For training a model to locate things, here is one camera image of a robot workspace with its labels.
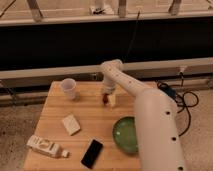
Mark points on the green ceramic bowl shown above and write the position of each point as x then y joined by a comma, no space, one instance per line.
124,135

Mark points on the white plastic bottle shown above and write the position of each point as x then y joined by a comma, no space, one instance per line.
47,147

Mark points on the clear plastic cup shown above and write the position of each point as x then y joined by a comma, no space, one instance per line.
68,86

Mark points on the black smartphone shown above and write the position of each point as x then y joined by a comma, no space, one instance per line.
92,154

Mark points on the wooden table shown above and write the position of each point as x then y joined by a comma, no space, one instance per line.
96,121

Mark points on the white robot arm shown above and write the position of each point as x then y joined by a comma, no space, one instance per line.
154,111

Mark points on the white sponge block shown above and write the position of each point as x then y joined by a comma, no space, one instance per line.
71,124

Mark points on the red pepper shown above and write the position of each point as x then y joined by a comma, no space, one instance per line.
105,99

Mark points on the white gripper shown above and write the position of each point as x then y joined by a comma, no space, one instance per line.
108,89

